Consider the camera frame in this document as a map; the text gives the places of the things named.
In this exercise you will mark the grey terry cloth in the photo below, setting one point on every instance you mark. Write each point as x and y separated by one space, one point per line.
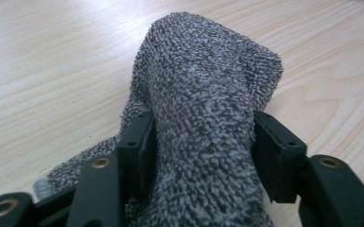
201 110

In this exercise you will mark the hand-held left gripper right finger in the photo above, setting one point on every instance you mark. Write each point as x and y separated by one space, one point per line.
280 157

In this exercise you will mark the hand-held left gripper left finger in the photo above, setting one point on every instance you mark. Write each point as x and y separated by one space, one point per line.
138 157

